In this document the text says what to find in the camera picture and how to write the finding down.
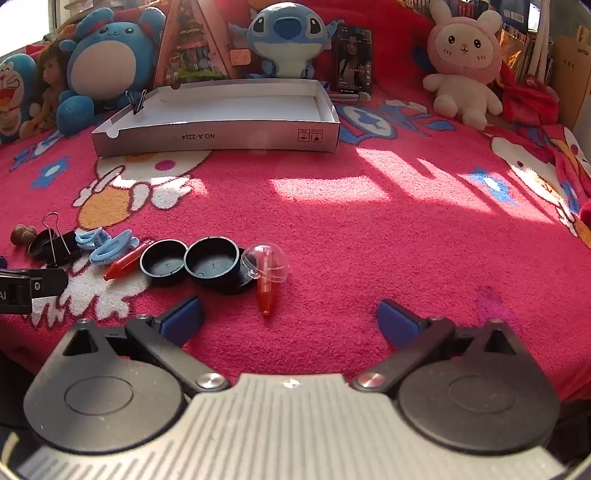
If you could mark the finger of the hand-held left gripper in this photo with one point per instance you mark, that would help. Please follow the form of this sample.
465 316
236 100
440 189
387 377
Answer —
37 282

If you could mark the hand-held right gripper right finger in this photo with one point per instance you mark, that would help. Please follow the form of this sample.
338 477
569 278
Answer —
397 321

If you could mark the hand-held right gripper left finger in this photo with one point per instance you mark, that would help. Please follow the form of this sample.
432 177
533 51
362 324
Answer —
184 318

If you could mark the large black binder clip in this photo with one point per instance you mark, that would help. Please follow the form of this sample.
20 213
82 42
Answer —
48 247

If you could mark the brown nut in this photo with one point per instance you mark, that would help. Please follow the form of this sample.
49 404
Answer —
18 236
30 230

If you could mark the black round lid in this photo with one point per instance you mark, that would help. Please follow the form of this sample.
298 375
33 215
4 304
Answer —
164 263

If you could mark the black round container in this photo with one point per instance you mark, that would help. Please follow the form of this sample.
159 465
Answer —
214 264

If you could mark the light blue hair clip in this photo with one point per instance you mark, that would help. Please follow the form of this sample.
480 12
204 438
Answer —
92 237
113 249

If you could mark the red orange marker cap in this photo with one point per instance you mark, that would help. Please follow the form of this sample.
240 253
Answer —
122 265

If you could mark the clear plastic capsule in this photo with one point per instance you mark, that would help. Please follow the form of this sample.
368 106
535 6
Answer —
272 263

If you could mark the white cardboard box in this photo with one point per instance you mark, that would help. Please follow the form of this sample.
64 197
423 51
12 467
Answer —
231 136

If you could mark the pink printed blanket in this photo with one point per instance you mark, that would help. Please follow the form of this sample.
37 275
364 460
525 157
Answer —
346 230

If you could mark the blue cat plush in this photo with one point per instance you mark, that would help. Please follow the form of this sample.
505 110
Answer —
11 92

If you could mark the brown-haired doll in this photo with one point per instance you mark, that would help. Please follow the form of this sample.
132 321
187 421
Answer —
51 87

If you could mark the small black binder clip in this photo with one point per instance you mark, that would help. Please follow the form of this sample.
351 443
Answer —
137 105

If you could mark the round blue mouse plush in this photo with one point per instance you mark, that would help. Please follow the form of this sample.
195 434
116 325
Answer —
106 60

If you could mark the red crumpled cloth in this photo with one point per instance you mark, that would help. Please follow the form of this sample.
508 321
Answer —
531 99

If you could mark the black smartphone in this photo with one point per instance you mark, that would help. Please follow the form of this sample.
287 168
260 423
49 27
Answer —
353 60

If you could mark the triangular diorama box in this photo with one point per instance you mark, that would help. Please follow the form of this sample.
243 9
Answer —
194 46

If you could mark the pink bunny plush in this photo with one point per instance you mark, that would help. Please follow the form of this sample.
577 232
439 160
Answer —
464 55

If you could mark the red printed blanket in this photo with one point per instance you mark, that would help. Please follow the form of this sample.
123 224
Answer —
397 46

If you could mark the shiny orange packet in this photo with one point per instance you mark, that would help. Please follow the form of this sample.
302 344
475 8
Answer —
512 46

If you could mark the blue alien plush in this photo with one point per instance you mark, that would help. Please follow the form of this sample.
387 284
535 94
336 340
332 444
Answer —
284 37

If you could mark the brown cardboard panel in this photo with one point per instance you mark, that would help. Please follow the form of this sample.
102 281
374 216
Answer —
572 78

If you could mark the white plastic rack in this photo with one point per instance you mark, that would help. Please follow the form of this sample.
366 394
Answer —
540 41

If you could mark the row of books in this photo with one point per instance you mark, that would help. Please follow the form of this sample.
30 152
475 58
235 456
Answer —
466 9

